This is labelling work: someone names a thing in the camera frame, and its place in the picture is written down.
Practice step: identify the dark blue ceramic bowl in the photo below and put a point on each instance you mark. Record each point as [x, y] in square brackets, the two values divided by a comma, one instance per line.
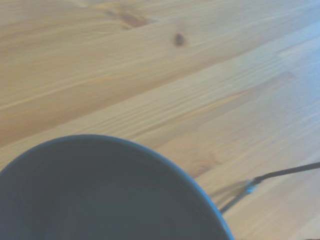
[100, 195]

